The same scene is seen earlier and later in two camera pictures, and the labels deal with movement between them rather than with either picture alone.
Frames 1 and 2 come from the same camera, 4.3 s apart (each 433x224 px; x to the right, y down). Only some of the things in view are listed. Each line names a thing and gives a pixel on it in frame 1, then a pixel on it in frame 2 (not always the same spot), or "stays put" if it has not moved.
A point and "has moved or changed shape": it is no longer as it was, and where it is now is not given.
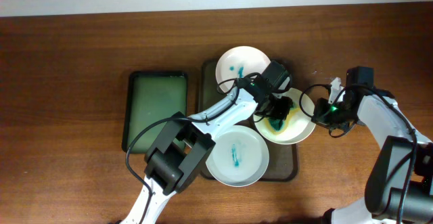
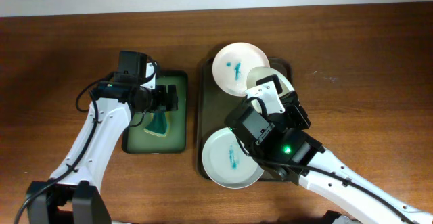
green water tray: x=151 y=96 stays put
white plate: x=300 y=124 has moved or changed shape
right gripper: x=319 y=118 -> x=291 y=107
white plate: x=239 y=157 stays put
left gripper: x=287 y=103 -> x=162 y=103
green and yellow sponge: x=277 y=125 has moved or changed shape
